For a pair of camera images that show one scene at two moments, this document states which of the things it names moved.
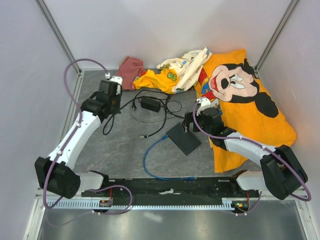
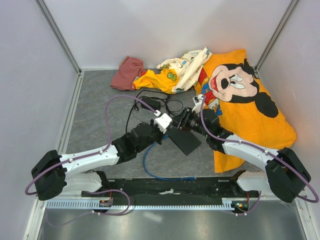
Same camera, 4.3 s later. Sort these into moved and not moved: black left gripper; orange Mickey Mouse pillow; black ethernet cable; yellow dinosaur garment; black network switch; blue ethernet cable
Moved: black left gripper; black ethernet cable
Not moved: yellow dinosaur garment; orange Mickey Mouse pillow; blue ethernet cable; black network switch
